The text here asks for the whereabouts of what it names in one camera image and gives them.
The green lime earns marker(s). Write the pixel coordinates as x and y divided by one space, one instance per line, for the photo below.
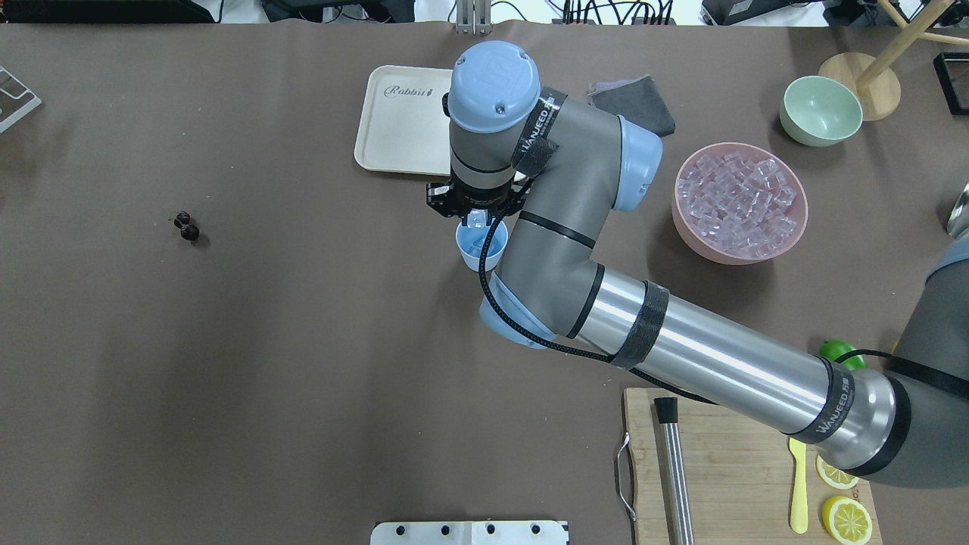
834 350

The steel ice scoop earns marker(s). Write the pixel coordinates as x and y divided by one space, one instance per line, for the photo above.
957 222

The steel muddler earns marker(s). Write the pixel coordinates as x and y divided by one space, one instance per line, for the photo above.
676 489

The lemon half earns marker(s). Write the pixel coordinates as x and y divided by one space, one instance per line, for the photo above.
846 520

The yellow plastic knife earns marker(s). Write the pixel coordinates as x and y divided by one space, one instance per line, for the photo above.
799 498

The white wire cup rack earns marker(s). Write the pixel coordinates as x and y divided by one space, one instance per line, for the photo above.
17 100

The clear ice cube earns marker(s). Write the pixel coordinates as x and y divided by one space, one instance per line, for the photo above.
477 219

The light blue cup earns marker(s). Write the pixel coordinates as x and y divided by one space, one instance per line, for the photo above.
470 242

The wooden cutting board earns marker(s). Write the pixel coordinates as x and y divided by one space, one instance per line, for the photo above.
739 476

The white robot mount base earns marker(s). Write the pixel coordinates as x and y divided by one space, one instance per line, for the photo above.
472 532

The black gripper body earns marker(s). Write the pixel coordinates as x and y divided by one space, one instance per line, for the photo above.
480 200

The green bowl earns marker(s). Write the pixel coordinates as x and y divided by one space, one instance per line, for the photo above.
819 111

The wooden mug tree stand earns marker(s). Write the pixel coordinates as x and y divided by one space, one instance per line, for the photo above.
872 80

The grey folded cloth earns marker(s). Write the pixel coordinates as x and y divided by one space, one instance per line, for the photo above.
637 100

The lemon slice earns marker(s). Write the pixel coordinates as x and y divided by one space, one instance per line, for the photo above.
834 477

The cream tray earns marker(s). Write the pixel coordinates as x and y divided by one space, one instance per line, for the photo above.
403 127

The pink bowl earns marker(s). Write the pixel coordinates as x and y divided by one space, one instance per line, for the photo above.
737 204

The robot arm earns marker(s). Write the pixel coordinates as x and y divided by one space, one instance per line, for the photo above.
519 147

